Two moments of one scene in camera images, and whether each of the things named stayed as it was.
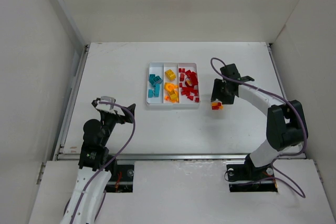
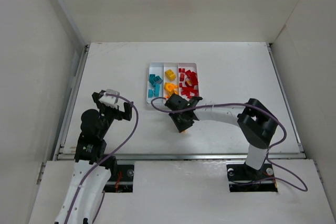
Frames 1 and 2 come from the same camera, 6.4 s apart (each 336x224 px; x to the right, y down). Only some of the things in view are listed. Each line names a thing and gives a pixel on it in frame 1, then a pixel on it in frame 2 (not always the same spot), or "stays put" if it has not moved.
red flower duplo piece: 190,82 stays put
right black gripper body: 220,91 -> 184,115
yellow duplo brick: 170,75 stays put
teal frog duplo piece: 157,89 stays put
